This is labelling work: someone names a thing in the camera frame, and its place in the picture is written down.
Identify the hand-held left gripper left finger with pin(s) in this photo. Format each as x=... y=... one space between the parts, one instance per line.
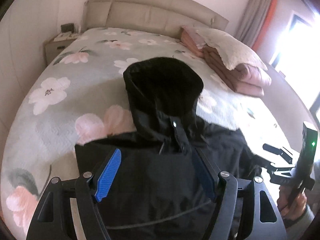
x=110 y=175

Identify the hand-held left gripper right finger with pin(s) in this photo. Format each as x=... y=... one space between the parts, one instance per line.
x=205 y=177

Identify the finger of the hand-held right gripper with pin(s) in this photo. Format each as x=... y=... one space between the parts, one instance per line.
x=282 y=175
x=273 y=151

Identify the black hooded jacket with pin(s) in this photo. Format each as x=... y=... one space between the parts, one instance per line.
x=162 y=92

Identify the person's right forearm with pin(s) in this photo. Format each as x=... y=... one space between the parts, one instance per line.
x=303 y=217

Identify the person's right hand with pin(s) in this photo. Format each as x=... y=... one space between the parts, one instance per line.
x=296 y=205

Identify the grey side ledge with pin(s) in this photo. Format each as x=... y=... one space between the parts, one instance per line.
x=290 y=90

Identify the folded pink quilt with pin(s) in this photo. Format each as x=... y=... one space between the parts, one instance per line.
x=250 y=77

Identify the bed with floral bedspread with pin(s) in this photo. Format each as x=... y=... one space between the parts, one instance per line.
x=62 y=80

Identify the window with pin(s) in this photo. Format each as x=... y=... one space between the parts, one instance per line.
x=297 y=45

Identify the cream textured pillow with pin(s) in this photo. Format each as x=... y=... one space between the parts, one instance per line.
x=232 y=47

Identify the beige nightstand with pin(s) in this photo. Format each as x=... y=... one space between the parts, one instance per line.
x=56 y=48

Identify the grey and orange curtain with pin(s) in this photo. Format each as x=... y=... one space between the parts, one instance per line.
x=260 y=12

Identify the white booklet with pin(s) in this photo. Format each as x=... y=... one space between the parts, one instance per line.
x=65 y=35

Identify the dark box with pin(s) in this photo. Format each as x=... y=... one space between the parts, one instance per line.
x=67 y=27

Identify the beige padded headboard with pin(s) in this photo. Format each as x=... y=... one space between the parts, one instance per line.
x=150 y=12

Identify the white wardrobe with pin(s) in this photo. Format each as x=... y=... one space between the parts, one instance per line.
x=27 y=22

